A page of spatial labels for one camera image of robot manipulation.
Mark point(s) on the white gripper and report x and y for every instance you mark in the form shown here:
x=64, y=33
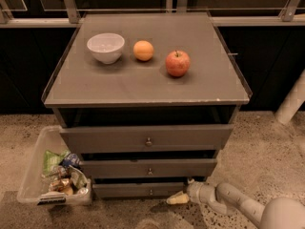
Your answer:
x=196, y=192

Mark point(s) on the grey bottom drawer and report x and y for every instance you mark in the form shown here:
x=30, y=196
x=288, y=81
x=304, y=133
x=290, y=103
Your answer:
x=138, y=190

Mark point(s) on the grey drawer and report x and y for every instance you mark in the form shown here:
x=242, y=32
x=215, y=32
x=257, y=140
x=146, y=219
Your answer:
x=131, y=139
x=138, y=190
x=201, y=167

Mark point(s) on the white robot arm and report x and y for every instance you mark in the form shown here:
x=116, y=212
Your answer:
x=279, y=213

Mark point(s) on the grey middle drawer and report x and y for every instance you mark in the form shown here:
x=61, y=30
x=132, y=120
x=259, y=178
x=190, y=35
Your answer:
x=201, y=167

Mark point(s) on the grey top drawer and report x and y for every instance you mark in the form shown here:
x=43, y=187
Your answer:
x=131, y=139

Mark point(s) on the grey drawer cabinet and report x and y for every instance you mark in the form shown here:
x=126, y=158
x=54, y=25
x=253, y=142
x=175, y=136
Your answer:
x=84, y=92

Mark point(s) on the blue snack packet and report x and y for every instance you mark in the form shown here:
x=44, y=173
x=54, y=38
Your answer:
x=70, y=160

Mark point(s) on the gold foil packet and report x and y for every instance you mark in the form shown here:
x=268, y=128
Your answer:
x=62, y=186

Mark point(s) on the red apple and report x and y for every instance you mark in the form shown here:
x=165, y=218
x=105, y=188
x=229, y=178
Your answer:
x=177, y=63

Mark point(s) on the clear plastic bin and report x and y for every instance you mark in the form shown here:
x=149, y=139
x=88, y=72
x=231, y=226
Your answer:
x=34, y=189

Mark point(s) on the green snack bag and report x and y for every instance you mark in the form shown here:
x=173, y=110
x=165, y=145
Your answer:
x=51, y=160

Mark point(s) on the orange fruit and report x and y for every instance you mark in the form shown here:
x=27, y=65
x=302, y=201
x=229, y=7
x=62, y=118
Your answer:
x=143, y=50

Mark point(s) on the white ceramic bowl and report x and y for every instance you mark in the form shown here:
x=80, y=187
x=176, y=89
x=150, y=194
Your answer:
x=106, y=48

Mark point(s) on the metal window railing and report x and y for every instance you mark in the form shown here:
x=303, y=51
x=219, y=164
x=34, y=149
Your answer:
x=223, y=13

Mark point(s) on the white cylindrical post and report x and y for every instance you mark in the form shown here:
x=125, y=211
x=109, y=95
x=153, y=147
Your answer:
x=292, y=102

